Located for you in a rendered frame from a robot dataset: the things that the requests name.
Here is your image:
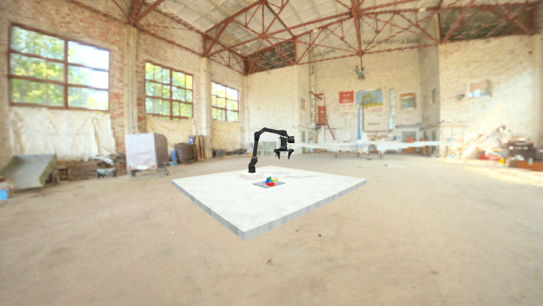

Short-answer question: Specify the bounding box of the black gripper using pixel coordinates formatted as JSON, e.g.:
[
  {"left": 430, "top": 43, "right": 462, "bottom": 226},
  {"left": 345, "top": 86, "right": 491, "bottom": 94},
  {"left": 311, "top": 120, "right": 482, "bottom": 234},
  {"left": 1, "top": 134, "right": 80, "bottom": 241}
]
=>
[{"left": 274, "top": 143, "right": 294, "bottom": 159}]

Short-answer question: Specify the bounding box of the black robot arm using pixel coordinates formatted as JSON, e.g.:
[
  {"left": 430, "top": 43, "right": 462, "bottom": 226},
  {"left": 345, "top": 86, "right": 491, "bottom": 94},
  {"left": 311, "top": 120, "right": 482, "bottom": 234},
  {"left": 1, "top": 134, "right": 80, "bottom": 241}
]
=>
[{"left": 247, "top": 127, "right": 295, "bottom": 173}]

